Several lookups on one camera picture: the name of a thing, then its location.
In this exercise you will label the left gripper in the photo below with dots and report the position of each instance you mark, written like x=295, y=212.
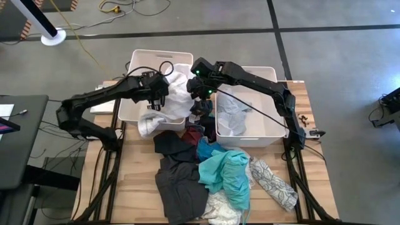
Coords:
x=153, y=86

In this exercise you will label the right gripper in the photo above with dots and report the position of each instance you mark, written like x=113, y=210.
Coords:
x=201, y=89

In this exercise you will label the grey garment with label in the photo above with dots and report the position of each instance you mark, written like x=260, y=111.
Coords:
x=201, y=107

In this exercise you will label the white shirt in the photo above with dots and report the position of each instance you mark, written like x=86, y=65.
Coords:
x=178, y=100

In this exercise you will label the light blue shirt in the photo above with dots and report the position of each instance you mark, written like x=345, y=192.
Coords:
x=231, y=120

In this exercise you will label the white perforated plastic bin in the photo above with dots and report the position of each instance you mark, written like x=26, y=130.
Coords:
x=140, y=62
x=265, y=118

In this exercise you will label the maroon garment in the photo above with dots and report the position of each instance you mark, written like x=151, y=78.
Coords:
x=191, y=137

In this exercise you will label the bright blue garment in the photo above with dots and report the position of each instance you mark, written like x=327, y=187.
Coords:
x=204, y=150

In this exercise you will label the charcoal grey garment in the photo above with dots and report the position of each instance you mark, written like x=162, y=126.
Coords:
x=181, y=190

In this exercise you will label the white leaf-patterned cloth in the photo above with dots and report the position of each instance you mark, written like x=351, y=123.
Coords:
x=275, y=187

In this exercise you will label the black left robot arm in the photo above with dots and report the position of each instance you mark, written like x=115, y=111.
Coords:
x=93, y=97

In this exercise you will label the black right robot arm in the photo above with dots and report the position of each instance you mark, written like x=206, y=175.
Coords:
x=256, y=82

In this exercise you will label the white paper booklet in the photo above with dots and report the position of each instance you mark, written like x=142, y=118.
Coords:
x=103, y=107

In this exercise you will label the white pole stand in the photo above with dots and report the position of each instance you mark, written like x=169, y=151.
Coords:
x=53, y=37

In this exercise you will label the black desk foot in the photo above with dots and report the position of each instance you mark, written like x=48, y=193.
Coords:
x=53, y=181

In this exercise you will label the black desk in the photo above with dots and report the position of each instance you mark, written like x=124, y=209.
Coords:
x=25, y=147

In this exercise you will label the dark hazard-striped panel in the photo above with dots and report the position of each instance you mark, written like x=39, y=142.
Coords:
x=59, y=4
x=9, y=25

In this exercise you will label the tablet screen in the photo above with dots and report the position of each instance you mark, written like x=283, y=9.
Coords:
x=7, y=127

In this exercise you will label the white paper sheet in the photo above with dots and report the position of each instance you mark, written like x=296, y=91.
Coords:
x=5, y=110

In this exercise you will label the black floor device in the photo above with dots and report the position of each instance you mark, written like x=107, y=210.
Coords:
x=392, y=103

